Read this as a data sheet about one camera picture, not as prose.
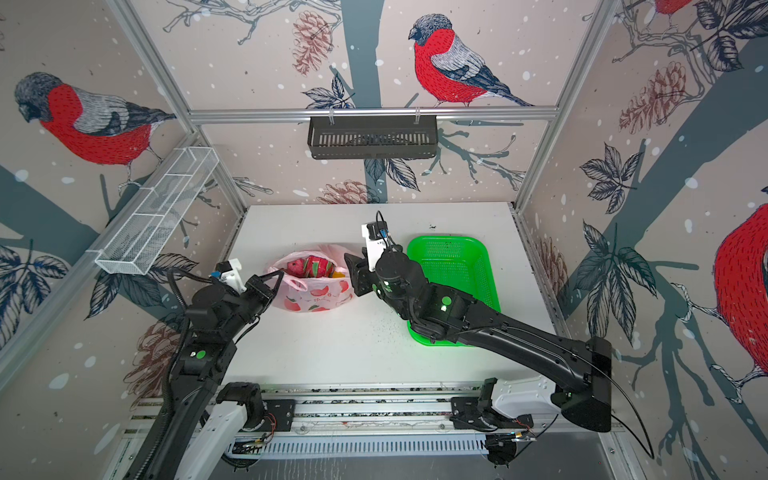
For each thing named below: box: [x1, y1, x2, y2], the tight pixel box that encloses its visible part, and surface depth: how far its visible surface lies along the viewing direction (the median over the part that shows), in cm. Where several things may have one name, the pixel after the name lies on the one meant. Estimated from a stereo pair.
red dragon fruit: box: [286, 255, 336, 278], surface depth 97 cm
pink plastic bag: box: [267, 244, 355, 312], surface depth 85 cm
